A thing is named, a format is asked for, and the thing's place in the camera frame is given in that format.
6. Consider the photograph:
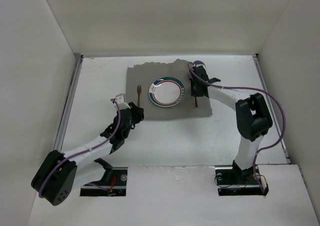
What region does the lilac plastic cup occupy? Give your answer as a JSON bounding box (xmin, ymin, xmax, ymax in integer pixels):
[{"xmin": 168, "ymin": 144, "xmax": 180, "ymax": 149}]
[{"xmin": 193, "ymin": 60, "xmax": 206, "ymax": 68}]

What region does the brown wooden fork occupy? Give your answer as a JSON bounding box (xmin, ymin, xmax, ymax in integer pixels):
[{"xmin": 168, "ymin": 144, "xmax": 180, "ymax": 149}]
[{"xmin": 137, "ymin": 85, "xmax": 142, "ymax": 107}]

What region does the white plate green red rim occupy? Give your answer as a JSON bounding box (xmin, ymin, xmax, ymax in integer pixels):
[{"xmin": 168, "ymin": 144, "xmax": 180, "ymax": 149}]
[{"xmin": 148, "ymin": 77, "xmax": 185, "ymax": 108}]

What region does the grey cloth napkin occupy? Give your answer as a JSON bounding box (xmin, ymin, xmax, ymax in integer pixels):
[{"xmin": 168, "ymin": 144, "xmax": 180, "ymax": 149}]
[{"xmin": 125, "ymin": 59, "xmax": 213, "ymax": 121}]

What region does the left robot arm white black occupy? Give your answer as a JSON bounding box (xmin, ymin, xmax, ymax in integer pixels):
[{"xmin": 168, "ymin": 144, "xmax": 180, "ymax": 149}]
[{"xmin": 31, "ymin": 100, "xmax": 144, "ymax": 206}]

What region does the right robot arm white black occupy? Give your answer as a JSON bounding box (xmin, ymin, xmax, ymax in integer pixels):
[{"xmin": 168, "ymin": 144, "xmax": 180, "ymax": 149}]
[{"xmin": 187, "ymin": 61, "xmax": 273, "ymax": 184}]

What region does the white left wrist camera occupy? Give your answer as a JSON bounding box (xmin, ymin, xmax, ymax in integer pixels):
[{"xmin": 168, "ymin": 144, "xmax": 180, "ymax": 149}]
[{"xmin": 111, "ymin": 93, "xmax": 131, "ymax": 110}]

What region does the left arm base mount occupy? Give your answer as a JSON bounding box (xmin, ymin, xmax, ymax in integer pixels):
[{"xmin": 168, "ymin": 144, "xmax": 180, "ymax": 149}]
[{"xmin": 79, "ymin": 167, "xmax": 128, "ymax": 197}]

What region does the left aluminium table rail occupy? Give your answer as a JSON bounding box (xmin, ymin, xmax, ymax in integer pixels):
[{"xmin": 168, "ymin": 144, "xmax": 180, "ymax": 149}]
[{"xmin": 50, "ymin": 53, "xmax": 84, "ymax": 152}]

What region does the aluminium table rail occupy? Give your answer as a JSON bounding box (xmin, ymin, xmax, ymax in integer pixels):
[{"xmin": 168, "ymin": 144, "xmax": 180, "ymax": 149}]
[
  {"xmin": 50, "ymin": 53, "xmax": 84, "ymax": 152},
  {"xmin": 252, "ymin": 54, "xmax": 292, "ymax": 164}
]

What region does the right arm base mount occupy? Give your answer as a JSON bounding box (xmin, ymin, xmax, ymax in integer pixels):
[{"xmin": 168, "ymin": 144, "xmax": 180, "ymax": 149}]
[{"xmin": 214, "ymin": 167, "xmax": 269, "ymax": 196}]

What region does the right aluminium table rail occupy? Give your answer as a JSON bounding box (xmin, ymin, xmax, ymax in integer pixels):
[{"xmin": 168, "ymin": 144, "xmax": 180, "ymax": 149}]
[{"xmin": 252, "ymin": 54, "xmax": 292, "ymax": 164}]

